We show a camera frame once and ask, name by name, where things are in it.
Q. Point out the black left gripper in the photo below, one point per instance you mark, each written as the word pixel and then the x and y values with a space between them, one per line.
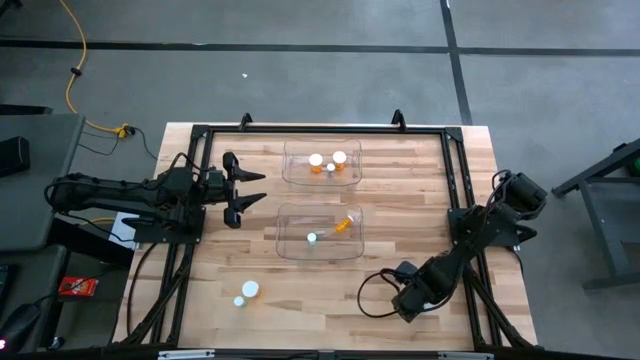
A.
pixel 217 187

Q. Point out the black frame clamp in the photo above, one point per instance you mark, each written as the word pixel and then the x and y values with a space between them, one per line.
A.
pixel 245 120
pixel 398 118

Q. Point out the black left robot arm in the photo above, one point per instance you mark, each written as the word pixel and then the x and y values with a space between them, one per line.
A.
pixel 110 192

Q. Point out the black metal stand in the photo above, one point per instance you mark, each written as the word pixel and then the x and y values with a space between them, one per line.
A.
pixel 600 225

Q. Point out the silver metal bracket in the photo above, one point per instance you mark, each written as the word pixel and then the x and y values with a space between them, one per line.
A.
pixel 465 355
pixel 185 354

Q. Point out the white paper sheet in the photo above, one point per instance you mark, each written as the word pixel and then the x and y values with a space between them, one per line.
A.
pixel 120 227

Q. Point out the red cardboard packet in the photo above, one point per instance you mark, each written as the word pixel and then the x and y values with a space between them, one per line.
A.
pixel 77 286

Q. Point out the black speaker box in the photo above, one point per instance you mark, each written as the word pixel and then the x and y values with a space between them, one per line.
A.
pixel 12 156

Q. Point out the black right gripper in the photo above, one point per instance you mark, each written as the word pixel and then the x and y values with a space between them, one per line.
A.
pixel 440 276

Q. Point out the black handheld device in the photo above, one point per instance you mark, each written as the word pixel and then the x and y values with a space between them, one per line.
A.
pixel 20 322

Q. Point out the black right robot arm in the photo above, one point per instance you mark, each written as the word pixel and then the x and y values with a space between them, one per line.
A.
pixel 520 192

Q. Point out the clear plastic bin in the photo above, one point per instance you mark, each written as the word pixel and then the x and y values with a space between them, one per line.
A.
pixel 300 250
pixel 300 175

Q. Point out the black aluminium table frame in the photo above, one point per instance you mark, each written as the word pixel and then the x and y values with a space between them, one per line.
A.
pixel 325 130

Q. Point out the small clear bottle white cap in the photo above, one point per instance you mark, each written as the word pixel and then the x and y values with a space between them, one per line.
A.
pixel 330 167

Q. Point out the grey side table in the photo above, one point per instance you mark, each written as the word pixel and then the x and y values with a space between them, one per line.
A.
pixel 35 175

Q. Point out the slim orange pill bottle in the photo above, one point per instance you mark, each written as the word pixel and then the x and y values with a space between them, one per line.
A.
pixel 343 225

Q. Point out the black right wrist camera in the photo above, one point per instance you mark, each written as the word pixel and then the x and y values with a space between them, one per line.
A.
pixel 407 270

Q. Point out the large orange bottle white cap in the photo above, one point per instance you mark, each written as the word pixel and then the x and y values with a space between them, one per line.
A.
pixel 339 158
pixel 315 161
pixel 250 289

